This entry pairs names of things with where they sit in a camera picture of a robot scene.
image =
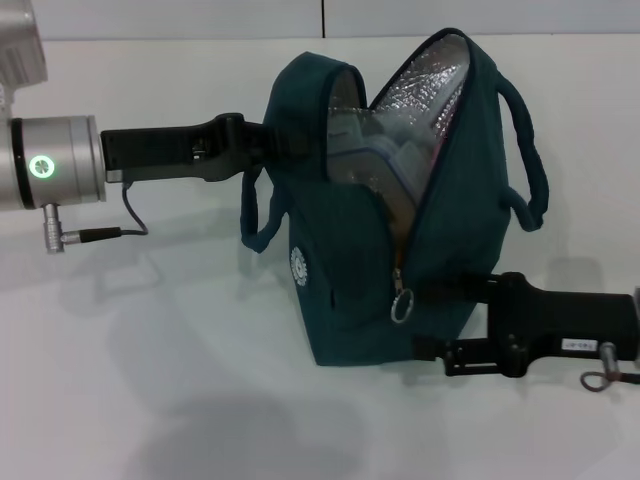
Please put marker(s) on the clear plastic food container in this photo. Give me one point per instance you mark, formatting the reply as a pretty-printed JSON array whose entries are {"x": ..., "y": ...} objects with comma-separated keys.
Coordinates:
[{"x": 380, "y": 160}]

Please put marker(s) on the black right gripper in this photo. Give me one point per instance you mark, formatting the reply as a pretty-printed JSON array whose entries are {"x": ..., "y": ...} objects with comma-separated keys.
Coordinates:
[{"x": 565, "y": 320}]

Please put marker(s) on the dark teal insulated lunch bag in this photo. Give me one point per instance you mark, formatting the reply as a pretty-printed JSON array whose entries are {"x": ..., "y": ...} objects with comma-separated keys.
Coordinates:
[{"x": 450, "y": 225}]

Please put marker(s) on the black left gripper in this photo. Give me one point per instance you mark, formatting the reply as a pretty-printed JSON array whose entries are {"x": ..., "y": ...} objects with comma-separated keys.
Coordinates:
[{"x": 155, "y": 150}]

